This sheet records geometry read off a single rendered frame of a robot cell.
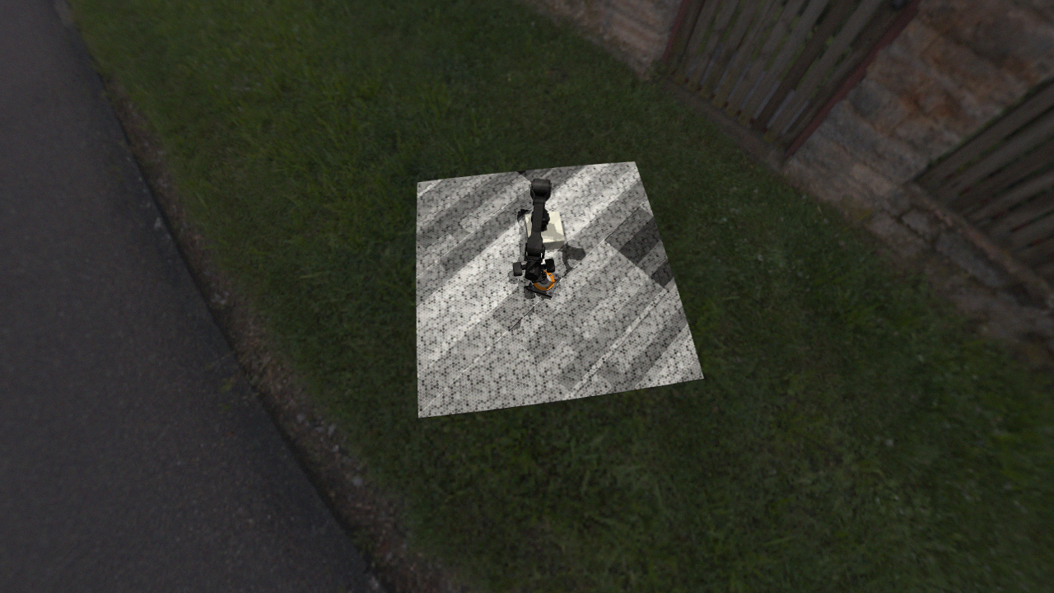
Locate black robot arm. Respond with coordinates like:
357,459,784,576
524,178,553,283

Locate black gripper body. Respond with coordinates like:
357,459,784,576
512,259,555,277

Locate orange round plate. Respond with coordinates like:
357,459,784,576
534,271,555,291

